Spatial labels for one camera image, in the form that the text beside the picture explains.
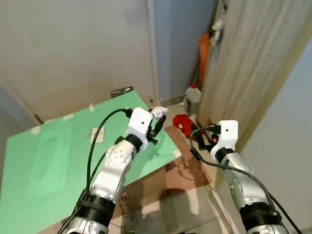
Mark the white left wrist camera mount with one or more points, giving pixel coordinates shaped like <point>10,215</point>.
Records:
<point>139,126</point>

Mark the small white tape piece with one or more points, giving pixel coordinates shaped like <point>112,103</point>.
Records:
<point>177,153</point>

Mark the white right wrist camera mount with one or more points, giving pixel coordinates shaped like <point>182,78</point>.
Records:
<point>225,136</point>

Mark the white plush toy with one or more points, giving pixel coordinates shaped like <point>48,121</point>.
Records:
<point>217,29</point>

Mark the green table cover sheet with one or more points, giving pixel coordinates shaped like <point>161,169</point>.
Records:
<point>48,170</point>

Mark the black printed box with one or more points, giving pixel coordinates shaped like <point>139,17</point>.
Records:
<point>122,92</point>

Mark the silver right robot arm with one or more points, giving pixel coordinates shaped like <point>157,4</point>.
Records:
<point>243,185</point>

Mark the brown cardboard box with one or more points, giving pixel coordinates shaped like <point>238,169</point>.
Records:
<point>161,204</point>

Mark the brown rug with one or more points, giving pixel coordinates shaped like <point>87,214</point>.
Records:
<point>180,168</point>

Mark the red cloth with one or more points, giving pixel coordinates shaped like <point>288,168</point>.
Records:
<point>183,122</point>

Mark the white card tag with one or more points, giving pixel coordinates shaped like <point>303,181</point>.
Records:
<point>97,135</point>

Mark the white jug with red cap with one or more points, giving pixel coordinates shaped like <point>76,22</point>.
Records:
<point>194,95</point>

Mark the orange bag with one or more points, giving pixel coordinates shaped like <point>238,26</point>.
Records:
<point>204,56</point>

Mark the wooden cabinet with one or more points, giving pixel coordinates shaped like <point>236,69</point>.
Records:
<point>253,63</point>

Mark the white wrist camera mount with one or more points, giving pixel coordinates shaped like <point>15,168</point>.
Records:
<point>225,136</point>
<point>139,126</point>

